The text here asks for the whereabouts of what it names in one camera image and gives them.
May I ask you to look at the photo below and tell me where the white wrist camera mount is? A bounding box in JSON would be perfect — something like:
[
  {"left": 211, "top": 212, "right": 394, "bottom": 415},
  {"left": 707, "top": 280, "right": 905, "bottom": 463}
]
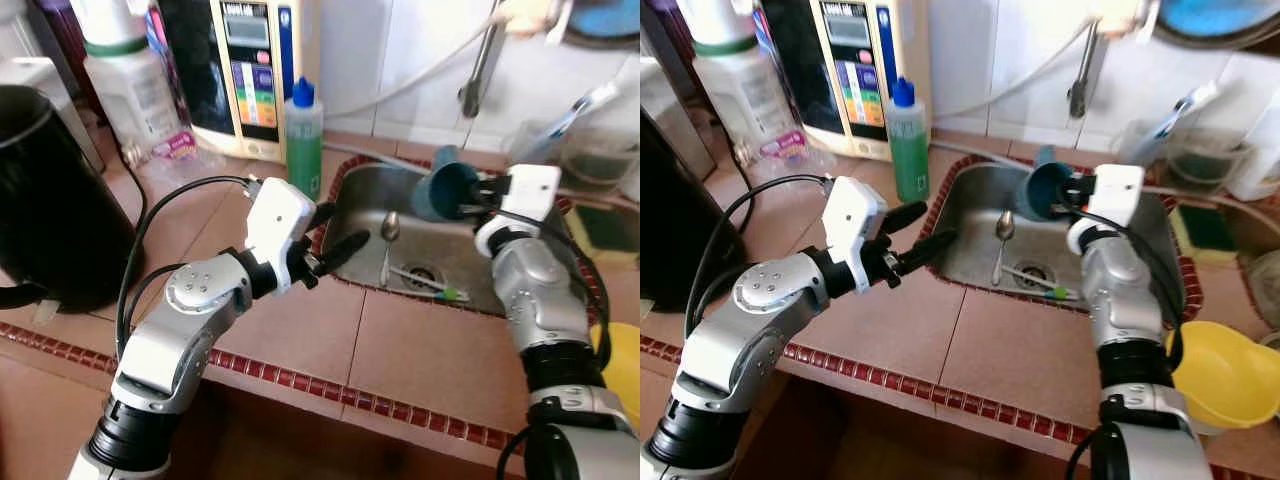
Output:
[
  {"left": 475, "top": 165, "right": 563, "bottom": 259},
  {"left": 243, "top": 178, "right": 319, "bottom": 296},
  {"left": 1065, "top": 163, "right": 1146, "bottom": 256},
  {"left": 825, "top": 178, "right": 891, "bottom": 296}
]

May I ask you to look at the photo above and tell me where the white box appliance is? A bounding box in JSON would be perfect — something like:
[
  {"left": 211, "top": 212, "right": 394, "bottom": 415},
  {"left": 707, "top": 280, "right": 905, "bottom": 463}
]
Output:
[
  {"left": 0, "top": 55, "right": 106, "bottom": 171},
  {"left": 640, "top": 55, "right": 691, "bottom": 151}
]

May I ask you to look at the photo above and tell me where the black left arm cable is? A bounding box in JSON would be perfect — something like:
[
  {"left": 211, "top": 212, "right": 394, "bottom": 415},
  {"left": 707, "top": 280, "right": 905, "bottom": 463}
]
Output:
[
  {"left": 113, "top": 175, "right": 263, "bottom": 361},
  {"left": 685, "top": 175, "right": 829, "bottom": 341}
]

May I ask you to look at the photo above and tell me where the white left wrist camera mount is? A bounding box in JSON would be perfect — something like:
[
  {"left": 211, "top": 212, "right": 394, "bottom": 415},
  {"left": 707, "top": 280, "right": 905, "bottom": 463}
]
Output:
[
  {"left": 825, "top": 178, "right": 891, "bottom": 296},
  {"left": 243, "top": 178, "right": 319, "bottom": 296}
]

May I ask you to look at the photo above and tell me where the beige water ionizer machine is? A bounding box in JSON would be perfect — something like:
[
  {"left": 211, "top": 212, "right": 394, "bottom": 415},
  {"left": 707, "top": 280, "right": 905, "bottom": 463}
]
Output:
[
  {"left": 770, "top": 0, "right": 933, "bottom": 161},
  {"left": 155, "top": 0, "right": 323, "bottom": 164}
]

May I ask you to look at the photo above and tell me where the hanging black pan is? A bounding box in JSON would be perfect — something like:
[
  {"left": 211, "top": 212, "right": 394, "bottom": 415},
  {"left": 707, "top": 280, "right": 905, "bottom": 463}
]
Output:
[
  {"left": 1150, "top": 0, "right": 1280, "bottom": 51},
  {"left": 548, "top": 0, "right": 641, "bottom": 51}
]

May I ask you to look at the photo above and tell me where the green and yellow sponge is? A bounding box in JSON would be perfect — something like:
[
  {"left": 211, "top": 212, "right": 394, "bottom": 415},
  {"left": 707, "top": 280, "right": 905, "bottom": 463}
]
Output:
[
  {"left": 1170, "top": 200, "right": 1241, "bottom": 263},
  {"left": 570, "top": 200, "right": 641, "bottom": 256}
]

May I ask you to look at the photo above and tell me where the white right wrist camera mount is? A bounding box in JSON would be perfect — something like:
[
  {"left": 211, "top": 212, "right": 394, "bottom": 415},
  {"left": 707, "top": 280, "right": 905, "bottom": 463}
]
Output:
[
  {"left": 475, "top": 165, "right": 563, "bottom": 259},
  {"left": 1065, "top": 163, "right": 1146, "bottom": 256}
]

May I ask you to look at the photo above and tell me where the yellow plastic bowl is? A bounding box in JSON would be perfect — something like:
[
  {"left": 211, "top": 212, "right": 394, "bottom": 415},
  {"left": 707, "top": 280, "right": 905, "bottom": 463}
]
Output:
[
  {"left": 590, "top": 322, "right": 641, "bottom": 431},
  {"left": 1165, "top": 320, "right": 1280, "bottom": 436}
]

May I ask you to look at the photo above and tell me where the white wall valve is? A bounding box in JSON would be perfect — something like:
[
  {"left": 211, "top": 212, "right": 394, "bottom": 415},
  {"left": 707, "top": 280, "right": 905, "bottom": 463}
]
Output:
[
  {"left": 497, "top": 0, "right": 573, "bottom": 41},
  {"left": 1095, "top": 0, "right": 1161, "bottom": 41}
]

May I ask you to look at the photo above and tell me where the black electric kettle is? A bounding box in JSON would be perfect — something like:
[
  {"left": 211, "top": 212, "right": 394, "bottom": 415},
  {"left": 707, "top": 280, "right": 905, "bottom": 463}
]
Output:
[
  {"left": 640, "top": 105, "right": 701, "bottom": 313},
  {"left": 0, "top": 85, "right": 136, "bottom": 313}
]

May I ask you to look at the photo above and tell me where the beige curved hose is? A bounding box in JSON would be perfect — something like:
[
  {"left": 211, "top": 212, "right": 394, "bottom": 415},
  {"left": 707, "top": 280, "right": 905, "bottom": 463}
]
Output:
[
  {"left": 322, "top": 20, "right": 501, "bottom": 119},
  {"left": 932, "top": 20, "right": 1101, "bottom": 119}
]

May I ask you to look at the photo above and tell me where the clear packet pink label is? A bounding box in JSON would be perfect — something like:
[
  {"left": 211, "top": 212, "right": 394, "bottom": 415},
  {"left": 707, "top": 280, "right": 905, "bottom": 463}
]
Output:
[
  {"left": 760, "top": 130, "right": 831, "bottom": 186},
  {"left": 150, "top": 130, "right": 226, "bottom": 191}
]

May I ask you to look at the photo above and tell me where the toothbrush with green end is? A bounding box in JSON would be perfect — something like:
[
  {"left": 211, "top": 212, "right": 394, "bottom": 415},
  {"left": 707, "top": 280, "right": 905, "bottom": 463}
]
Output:
[
  {"left": 1002, "top": 262, "right": 1081, "bottom": 303},
  {"left": 388, "top": 262, "right": 471, "bottom": 303}
]

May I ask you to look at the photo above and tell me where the small steel sink basin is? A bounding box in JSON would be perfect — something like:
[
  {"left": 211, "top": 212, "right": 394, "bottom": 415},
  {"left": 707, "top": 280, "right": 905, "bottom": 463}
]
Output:
[
  {"left": 315, "top": 155, "right": 591, "bottom": 321},
  {"left": 925, "top": 155, "right": 1201, "bottom": 321}
]

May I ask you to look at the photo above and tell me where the teal plastic cup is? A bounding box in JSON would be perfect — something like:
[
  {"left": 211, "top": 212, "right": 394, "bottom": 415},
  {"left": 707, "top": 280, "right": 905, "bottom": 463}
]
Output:
[
  {"left": 1025, "top": 145, "right": 1091, "bottom": 223},
  {"left": 410, "top": 145, "right": 483, "bottom": 223}
]

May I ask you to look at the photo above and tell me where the grey wall tap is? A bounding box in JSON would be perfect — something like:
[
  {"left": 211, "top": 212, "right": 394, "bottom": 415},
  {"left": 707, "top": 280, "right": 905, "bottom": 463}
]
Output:
[
  {"left": 1065, "top": 20, "right": 1116, "bottom": 119},
  {"left": 458, "top": 20, "right": 506, "bottom": 119}
]

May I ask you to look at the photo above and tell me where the clear toothbrush cup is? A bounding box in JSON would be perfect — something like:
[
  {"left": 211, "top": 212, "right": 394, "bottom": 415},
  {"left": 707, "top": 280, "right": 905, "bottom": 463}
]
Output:
[
  {"left": 500, "top": 120, "right": 561, "bottom": 166},
  {"left": 1110, "top": 120, "right": 1171, "bottom": 171}
]

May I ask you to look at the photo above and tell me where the white canister green ring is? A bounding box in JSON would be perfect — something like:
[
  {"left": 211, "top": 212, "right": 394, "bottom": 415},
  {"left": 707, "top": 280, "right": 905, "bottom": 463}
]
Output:
[
  {"left": 68, "top": 0, "right": 191, "bottom": 166},
  {"left": 690, "top": 0, "right": 801, "bottom": 166}
]

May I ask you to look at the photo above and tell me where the green dish soap bottle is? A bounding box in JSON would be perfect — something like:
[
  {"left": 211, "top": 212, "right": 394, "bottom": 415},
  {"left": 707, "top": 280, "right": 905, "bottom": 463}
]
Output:
[
  {"left": 283, "top": 77, "right": 326, "bottom": 204},
  {"left": 885, "top": 77, "right": 931, "bottom": 204}
]

